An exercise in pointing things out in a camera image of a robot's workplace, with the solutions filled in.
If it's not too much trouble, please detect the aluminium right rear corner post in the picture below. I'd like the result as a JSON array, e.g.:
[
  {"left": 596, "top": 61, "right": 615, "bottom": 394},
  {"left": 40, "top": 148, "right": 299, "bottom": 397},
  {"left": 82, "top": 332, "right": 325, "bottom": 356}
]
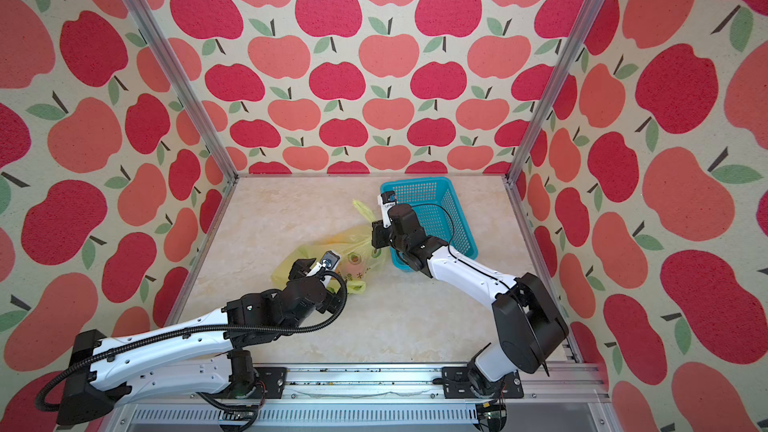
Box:
[{"left": 504, "top": 0, "right": 605, "bottom": 190}]

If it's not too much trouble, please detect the aluminium left rear corner post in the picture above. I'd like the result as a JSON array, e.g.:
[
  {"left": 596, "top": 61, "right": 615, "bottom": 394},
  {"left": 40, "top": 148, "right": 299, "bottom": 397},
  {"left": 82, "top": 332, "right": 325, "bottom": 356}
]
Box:
[{"left": 122, "top": 0, "right": 239, "bottom": 187}]

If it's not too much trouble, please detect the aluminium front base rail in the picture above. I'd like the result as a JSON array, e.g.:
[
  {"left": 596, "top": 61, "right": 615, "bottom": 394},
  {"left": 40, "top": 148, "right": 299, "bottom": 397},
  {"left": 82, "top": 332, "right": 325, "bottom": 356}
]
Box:
[{"left": 99, "top": 362, "right": 622, "bottom": 431}]

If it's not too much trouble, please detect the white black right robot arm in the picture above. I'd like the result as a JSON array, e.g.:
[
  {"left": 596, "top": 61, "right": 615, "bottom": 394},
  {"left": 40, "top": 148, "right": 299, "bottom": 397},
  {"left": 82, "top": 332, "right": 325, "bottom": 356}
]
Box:
[{"left": 372, "top": 196, "right": 569, "bottom": 399}]

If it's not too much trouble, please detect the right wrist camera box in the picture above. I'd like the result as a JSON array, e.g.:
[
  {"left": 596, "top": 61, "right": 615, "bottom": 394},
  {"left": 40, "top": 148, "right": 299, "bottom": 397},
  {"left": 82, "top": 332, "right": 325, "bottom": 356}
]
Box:
[{"left": 377, "top": 191, "right": 397, "bottom": 228}]

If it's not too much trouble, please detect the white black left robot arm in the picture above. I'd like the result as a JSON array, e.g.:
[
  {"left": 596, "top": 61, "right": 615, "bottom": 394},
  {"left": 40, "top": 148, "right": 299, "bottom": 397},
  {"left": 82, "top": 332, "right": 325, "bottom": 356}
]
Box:
[{"left": 36, "top": 251, "right": 348, "bottom": 426}]

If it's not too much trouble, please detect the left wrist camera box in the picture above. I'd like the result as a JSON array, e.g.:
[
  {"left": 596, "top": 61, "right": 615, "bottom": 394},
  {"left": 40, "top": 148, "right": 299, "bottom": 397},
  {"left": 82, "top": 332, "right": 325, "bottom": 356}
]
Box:
[{"left": 319, "top": 250, "right": 341, "bottom": 271}]

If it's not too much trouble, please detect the yellow translucent plastic bag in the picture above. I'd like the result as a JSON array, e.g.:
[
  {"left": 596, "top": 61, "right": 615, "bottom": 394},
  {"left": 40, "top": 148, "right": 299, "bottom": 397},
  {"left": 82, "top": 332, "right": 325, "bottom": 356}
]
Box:
[{"left": 271, "top": 200, "right": 390, "bottom": 295}]

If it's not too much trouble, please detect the aluminium corner post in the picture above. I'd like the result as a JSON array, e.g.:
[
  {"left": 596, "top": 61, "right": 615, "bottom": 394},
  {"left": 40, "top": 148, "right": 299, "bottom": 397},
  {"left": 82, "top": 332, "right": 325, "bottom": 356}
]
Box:
[
  {"left": 504, "top": 0, "right": 605, "bottom": 190},
  {"left": 122, "top": 0, "right": 239, "bottom": 187}
]

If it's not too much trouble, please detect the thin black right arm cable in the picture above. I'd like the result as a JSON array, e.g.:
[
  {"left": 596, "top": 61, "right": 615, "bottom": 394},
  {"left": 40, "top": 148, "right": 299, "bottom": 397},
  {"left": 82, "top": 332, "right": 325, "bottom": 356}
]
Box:
[{"left": 413, "top": 202, "right": 511, "bottom": 289}]

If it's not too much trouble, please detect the teal plastic mesh basket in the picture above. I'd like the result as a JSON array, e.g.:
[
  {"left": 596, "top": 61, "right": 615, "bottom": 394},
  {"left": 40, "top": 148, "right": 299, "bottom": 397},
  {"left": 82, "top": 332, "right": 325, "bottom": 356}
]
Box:
[{"left": 380, "top": 177, "right": 479, "bottom": 259}]

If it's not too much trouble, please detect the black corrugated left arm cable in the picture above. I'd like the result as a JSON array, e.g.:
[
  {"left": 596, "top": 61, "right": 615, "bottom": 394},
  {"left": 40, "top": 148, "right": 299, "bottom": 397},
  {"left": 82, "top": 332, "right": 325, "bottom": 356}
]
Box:
[{"left": 34, "top": 269, "right": 349, "bottom": 414}]

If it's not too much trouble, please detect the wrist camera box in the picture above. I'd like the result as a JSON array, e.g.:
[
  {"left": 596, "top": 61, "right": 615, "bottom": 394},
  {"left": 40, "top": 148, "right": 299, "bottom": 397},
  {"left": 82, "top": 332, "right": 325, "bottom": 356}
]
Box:
[
  {"left": 319, "top": 250, "right": 341, "bottom": 271},
  {"left": 377, "top": 191, "right": 397, "bottom": 228}
]

